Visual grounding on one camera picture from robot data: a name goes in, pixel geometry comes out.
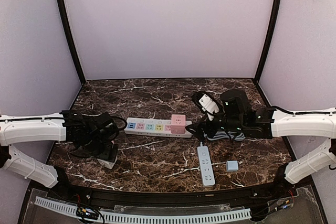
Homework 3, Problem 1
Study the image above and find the pink cube socket adapter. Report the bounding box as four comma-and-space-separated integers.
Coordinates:
171, 114, 186, 134

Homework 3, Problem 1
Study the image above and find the white cube socket adapter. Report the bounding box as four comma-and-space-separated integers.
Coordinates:
97, 157, 118, 169

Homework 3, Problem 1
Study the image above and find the white multicolour power strip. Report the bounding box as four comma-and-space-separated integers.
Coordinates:
124, 118, 192, 138

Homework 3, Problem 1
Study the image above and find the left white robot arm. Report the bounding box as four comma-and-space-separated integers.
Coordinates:
1, 110, 125, 188

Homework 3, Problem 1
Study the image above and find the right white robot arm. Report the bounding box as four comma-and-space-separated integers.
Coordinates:
186, 89, 335, 188

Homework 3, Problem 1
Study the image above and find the small blue charger plug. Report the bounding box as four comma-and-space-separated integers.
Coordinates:
226, 161, 239, 172

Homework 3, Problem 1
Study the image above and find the light blue power strip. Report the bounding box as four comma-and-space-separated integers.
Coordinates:
197, 143, 215, 187

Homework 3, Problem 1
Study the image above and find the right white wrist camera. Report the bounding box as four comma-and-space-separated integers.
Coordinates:
196, 93, 220, 115

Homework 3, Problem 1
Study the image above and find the black front table rail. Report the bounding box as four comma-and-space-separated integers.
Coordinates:
48, 167, 320, 219

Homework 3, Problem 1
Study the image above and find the white slotted cable duct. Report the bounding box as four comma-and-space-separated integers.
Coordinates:
34, 196, 251, 223

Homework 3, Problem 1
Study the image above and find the right black frame post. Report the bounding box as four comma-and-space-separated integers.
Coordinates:
253, 0, 286, 84

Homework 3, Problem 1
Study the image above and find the black frame post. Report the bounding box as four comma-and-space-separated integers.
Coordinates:
51, 0, 87, 85
253, 0, 286, 84

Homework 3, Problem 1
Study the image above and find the left black frame post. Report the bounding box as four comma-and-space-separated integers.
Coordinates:
51, 0, 87, 85

